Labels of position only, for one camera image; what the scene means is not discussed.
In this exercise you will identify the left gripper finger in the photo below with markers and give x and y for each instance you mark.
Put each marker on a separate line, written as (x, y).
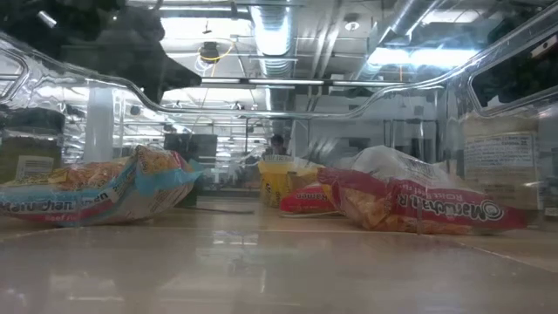
(185, 78)

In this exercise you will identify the yellow ramen packet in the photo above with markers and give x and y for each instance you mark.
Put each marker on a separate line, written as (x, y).
(274, 183)

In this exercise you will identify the black-lidded spice bottle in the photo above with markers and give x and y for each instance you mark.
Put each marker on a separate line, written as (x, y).
(30, 161)

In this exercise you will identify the blue beef ramen packet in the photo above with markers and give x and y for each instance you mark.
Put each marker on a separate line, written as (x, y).
(87, 196)

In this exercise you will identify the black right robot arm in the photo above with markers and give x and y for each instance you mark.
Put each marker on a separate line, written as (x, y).
(514, 76)

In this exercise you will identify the black ceiling-mounted device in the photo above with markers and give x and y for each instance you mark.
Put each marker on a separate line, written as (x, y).
(210, 52)

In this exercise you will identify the dark computer monitor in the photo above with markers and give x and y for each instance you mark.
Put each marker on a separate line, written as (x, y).
(192, 146)

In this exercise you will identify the white round column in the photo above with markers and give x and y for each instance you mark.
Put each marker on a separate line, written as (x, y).
(99, 131)

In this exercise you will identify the person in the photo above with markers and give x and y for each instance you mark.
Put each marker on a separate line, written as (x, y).
(276, 146)

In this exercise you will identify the red ramen packet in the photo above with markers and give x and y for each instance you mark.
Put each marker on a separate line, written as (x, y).
(414, 205)
(305, 201)

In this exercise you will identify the silver ventilation duct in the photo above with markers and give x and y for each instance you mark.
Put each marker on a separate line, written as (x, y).
(272, 35)

